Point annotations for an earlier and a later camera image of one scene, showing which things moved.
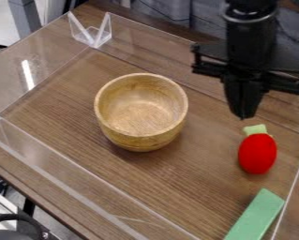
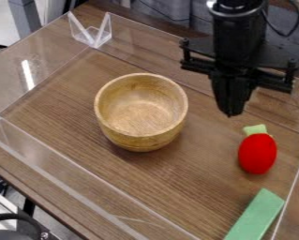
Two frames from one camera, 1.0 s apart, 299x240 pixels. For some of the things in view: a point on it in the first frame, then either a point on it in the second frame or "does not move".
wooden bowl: (142, 110) does not move
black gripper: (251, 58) to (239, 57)
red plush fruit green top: (257, 149) does not move
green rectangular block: (257, 217) does not move
